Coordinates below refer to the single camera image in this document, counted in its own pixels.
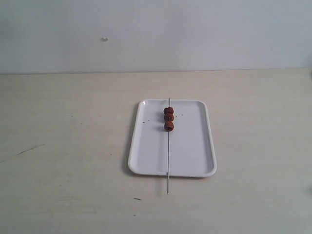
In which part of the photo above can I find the white rectangular plastic tray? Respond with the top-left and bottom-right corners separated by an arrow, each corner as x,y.
128,99 -> 217,178

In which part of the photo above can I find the brown meatball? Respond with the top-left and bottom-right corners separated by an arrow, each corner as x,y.
164,113 -> 175,122
163,107 -> 174,114
164,121 -> 174,132

